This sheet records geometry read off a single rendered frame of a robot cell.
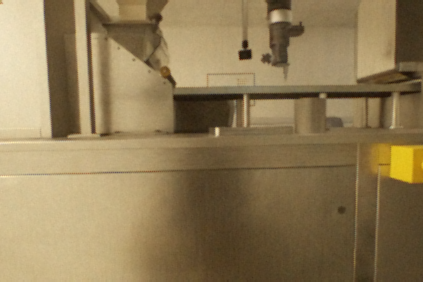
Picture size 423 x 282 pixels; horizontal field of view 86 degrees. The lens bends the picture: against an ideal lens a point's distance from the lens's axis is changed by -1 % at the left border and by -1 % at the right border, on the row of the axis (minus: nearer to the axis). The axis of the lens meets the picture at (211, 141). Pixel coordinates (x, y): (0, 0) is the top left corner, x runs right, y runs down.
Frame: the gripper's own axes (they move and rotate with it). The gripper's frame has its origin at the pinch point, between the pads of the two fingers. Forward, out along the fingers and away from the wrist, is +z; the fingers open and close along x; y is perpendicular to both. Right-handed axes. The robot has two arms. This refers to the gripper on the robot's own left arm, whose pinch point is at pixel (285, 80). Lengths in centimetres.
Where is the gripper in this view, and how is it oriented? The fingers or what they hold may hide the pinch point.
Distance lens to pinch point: 96.3
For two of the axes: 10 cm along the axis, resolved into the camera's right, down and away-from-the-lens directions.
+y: -10.0, 0.2, -0.4
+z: 0.2, 10.0, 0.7
